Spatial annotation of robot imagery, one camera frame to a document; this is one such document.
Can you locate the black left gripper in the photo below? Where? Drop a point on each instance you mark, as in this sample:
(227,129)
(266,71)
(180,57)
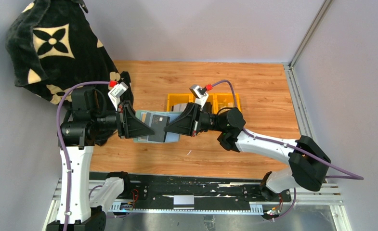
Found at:
(121,120)

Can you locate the dark VIP chip card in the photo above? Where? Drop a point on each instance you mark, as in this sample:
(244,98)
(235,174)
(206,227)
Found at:
(157,123)

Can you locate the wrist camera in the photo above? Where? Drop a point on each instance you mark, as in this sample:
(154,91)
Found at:
(116,92)
(200,94)

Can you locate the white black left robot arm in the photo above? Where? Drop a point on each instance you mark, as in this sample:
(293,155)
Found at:
(78,209)

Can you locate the black cream floral blanket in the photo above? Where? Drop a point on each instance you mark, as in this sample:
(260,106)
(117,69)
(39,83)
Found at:
(53,47)

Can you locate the yellow left plastic bin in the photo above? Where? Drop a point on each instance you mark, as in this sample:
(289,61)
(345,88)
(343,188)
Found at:
(178,98)

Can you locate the aluminium corner frame post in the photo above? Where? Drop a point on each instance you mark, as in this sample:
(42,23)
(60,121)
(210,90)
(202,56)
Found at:
(300,111)

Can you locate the silver VIP card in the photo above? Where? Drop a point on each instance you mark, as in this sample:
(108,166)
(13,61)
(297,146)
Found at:
(180,107)

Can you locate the gold credit card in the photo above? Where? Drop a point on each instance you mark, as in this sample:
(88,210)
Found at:
(224,104)

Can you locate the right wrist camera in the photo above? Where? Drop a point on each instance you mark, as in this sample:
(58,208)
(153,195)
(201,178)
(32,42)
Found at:
(200,94)

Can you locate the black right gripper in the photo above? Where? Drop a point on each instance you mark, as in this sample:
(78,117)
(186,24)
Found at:
(195,120)

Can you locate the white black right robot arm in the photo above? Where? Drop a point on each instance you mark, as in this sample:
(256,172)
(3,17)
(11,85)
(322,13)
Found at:
(307,162)

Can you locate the yellow middle plastic bin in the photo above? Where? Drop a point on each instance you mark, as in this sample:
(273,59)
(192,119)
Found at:
(209,105)

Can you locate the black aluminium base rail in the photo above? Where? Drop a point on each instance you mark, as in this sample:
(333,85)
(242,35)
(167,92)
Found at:
(154,194)

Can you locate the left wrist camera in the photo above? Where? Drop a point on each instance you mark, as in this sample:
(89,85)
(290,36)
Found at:
(116,92)

